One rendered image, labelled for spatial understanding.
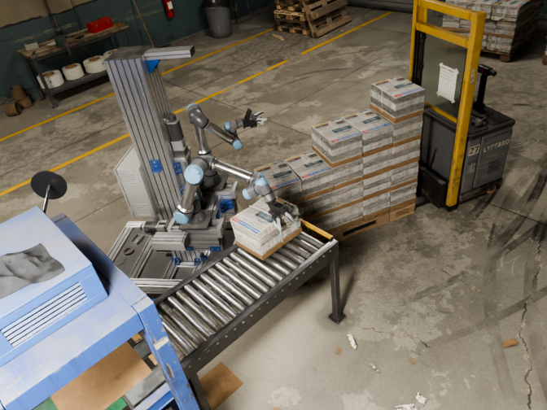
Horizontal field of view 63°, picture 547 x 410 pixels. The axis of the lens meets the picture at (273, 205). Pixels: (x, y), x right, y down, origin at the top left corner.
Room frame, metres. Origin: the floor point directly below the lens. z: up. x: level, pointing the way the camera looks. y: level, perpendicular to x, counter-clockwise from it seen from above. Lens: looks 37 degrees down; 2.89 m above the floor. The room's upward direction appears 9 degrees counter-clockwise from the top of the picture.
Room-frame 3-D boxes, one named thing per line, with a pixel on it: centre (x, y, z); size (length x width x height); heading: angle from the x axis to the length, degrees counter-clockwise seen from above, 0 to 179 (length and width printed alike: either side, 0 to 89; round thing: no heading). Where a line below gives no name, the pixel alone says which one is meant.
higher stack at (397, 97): (3.49, -1.17, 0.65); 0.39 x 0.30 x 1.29; 17
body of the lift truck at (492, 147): (3.73, -1.94, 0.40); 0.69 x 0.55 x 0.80; 17
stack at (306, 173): (3.28, -0.48, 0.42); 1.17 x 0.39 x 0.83; 107
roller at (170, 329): (1.73, 0.71, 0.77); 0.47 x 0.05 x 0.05; 38
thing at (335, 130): (3.32, -0.61, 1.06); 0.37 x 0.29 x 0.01; 17
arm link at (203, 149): (3.33, 0.51, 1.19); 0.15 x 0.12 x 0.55; 12
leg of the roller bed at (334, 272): (2.25, -0.36, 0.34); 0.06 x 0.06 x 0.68; 38
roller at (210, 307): (1.89, 0.50, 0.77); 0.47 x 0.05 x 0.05; 38
